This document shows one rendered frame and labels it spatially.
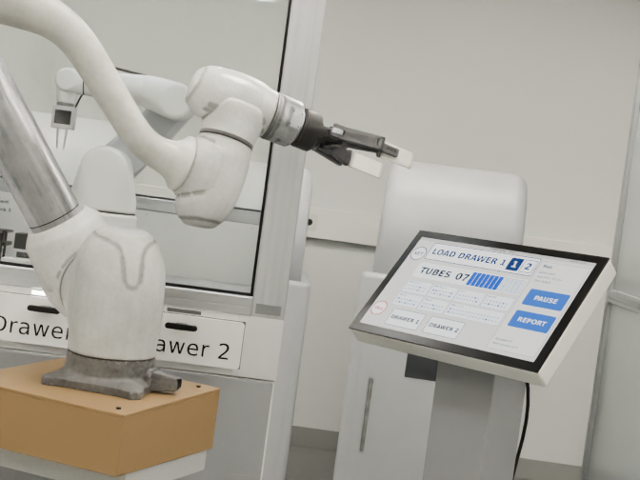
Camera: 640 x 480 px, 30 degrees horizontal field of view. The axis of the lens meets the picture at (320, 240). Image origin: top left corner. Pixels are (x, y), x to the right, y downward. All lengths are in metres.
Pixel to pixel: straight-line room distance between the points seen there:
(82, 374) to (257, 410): 0.85
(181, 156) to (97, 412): 0.47
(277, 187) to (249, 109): 0.69
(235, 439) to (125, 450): 0.93
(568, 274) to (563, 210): 3.53
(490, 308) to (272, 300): 0.56
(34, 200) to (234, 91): 0.41
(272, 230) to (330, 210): 3.13
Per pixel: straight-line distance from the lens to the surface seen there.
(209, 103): 2.14
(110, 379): 2.06
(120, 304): 2.04
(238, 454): 2.87
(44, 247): 2.22
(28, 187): 2.22
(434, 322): 2.57
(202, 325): 2.80
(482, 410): 2.58
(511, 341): 2.45
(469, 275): 2.63
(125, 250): 2.05
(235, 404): 2.85
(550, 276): 2.54
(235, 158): 2.12
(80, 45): 2.08
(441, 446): 2.66
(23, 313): 2.85
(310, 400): 6.06
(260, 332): 2.82
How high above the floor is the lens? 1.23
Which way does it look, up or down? 2 degrees down
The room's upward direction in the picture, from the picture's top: 8 degrees clockwise
